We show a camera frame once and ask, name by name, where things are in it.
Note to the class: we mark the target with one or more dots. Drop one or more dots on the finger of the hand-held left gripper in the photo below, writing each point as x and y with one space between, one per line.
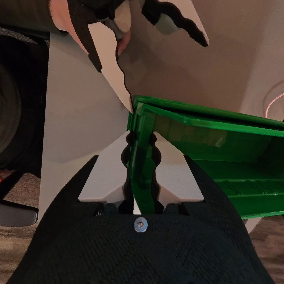
188 13
106 55

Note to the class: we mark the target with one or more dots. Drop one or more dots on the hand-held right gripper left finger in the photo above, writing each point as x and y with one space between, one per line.
102 177

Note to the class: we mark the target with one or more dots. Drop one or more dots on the person's left hand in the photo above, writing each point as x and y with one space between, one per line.
62 15

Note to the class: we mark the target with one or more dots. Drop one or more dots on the green plastic bin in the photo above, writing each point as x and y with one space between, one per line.
155 101
221 144

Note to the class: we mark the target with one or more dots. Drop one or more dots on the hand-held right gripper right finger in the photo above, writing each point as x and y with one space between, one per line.
179 177

